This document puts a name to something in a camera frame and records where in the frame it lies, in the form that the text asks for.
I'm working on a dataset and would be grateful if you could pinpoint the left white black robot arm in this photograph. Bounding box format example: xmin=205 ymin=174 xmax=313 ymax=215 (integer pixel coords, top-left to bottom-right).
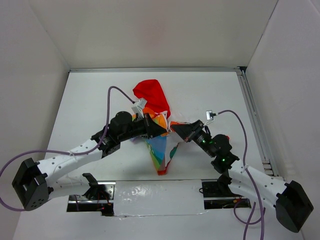
xmin=12 ymin=111 xmax=168 ymax=211

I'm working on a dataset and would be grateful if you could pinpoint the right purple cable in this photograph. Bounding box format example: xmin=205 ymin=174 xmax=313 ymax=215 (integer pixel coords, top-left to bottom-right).
xmin=214 ymin=109 xmax=266 ymax=240

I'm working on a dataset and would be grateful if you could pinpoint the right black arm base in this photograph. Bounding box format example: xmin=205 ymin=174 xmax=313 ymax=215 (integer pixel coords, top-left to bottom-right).
xmin=198 ymin=179 xmax=251 ymax=210

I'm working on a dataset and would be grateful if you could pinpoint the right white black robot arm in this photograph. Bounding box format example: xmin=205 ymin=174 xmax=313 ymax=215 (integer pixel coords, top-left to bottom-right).
xmin=170 ymin=120 xmax=314 ymax=233

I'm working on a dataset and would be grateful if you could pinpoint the rainbow white red kids jacket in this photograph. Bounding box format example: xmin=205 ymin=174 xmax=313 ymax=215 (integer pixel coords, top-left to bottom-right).
xmin=131 ymin=79 xmax=186 ymax=176

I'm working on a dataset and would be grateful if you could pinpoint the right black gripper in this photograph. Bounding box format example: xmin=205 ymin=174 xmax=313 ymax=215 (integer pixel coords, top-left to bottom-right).
xmin=171 ymin=119 xmax=217 ymax=158

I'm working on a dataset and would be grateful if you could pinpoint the aluminium frame rail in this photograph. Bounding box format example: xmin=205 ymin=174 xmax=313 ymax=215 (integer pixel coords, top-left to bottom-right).
xmin=59 ymin=67 xmax=275 ymax=180

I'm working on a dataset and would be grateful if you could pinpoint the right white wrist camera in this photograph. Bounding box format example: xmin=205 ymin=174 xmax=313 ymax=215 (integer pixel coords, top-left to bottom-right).
xmin=205 ymin=110 xmax=216 ymax=121

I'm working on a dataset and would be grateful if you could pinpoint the purple cable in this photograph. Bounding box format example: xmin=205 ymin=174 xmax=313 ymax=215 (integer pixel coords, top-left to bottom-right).
xmin=0 ymin=86 xmax=136 ymax=212
xmin=214 ymin=109 xmax=266 ymax=240

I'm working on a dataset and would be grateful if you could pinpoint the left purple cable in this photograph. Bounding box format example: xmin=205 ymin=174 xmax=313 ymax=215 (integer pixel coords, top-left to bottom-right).
xmin=0 ymin=86 xmax=136 ymax=212

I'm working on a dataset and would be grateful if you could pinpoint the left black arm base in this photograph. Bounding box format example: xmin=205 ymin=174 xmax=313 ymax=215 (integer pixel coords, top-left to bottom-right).
xmin=66 ymin=173 xmax=116 ymax=217

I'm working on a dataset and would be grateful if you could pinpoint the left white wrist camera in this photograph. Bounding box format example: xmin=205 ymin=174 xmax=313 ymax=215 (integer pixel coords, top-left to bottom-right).
xmin=131 ymin=98 xmax=147 ymax=117

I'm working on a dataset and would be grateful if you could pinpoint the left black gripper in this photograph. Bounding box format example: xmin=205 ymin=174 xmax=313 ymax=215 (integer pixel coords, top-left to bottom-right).
xmin=118 ymin=113 xmax=167 ymax=143

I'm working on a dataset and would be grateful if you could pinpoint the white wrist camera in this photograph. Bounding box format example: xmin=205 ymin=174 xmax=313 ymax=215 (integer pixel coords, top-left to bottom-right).
xmin=205 ymin=110 xmax=216 ymax=121
xmin=131 ymin=98 xmax=147 ymax=117

